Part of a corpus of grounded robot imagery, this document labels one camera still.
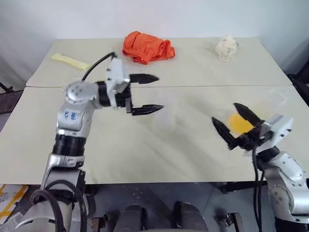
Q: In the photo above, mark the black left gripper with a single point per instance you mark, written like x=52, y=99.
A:
x=120, y=100

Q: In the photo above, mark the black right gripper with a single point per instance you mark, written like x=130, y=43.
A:
x=252, y=140

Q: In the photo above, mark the clear cup with orange liquid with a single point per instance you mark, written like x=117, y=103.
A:
x=240, y=124

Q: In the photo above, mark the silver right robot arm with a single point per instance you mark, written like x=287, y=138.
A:
x=285, y=169

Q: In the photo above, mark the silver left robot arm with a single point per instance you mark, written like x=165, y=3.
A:
x=72, y=116

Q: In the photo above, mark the orange crumpled cloth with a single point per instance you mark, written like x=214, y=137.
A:
x=147, y=47

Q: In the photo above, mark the white crumpled mesh object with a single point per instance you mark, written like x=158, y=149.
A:
x=225, y=48

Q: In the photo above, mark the black chair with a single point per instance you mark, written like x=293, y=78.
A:
x=300, y=77

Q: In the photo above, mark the pale yellow flat strip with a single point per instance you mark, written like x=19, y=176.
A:
x=70, y=62

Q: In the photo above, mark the dark rounded shape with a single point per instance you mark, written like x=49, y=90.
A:
x=134, y=218
x=189, y=217

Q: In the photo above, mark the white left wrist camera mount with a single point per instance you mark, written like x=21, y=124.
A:
x=117, y=72

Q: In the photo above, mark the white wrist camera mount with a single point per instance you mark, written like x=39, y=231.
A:
x=117, y=72
x=280, y=129

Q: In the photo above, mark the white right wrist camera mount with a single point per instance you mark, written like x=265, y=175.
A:
x=280, y=129

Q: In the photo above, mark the black table frame bar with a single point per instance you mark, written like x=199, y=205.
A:
x=243, y=186

